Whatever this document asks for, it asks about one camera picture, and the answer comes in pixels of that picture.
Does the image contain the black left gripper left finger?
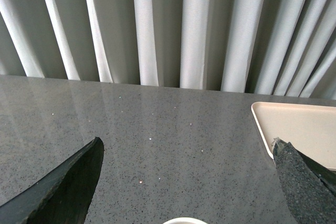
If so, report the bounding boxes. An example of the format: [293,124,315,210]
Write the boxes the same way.
[1,137,104,223]

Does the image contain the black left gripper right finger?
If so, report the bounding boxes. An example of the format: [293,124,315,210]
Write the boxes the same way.
[271,137,335,223]

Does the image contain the white smiley face mug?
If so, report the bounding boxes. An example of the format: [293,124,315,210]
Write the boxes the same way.
[163,217,207,224]

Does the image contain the beige rectangular tray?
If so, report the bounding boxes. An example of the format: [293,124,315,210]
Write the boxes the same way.
[251,102,335,171]

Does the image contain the grey pleated curtain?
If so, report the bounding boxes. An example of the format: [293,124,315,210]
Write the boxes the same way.
[1,0,335,99]

